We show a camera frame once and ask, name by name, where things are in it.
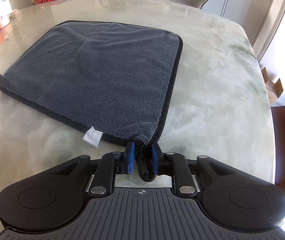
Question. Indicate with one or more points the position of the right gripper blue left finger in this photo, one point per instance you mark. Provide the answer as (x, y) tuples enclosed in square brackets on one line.
[(104, 170)]

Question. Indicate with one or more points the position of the blue and grey microfibre towel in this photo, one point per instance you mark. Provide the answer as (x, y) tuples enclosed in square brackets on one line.
[(113, 77)]

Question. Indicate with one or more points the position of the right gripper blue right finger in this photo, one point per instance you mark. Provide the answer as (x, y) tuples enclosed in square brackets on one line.
[(174, 165)]

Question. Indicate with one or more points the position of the cardboard box on floor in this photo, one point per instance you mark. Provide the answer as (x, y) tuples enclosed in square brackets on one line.
[(274, 89)]

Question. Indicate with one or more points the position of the pink round container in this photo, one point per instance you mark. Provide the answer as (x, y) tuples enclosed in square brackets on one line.
[(4, 21)]

